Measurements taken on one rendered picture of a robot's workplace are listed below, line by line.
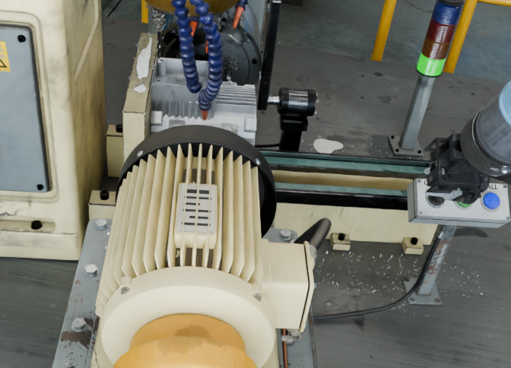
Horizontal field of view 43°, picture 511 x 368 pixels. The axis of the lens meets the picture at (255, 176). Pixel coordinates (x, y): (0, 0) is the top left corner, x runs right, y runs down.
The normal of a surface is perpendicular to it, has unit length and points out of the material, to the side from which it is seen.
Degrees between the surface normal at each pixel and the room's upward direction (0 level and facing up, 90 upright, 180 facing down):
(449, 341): 0
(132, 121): 90
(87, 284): 0
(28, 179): 90
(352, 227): 90
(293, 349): 0
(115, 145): 90
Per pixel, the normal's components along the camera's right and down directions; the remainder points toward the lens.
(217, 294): 0.16, 0.33
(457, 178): 0.11, -0.31
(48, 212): 0.04, 0.62
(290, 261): 0.11, -0.78
